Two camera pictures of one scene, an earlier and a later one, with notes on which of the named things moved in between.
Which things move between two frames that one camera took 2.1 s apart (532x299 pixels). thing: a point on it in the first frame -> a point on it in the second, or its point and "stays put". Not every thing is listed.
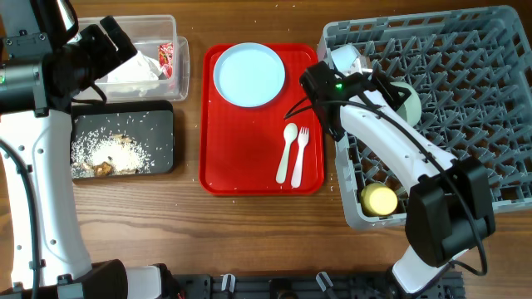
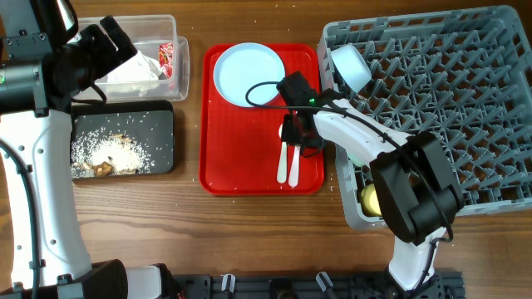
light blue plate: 248,75 stays put
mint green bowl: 411,109 -> 356,160
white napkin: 140,68 stays put
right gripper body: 378,81 -> 292,134
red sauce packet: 166,58 stays put
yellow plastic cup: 378,199 stays put
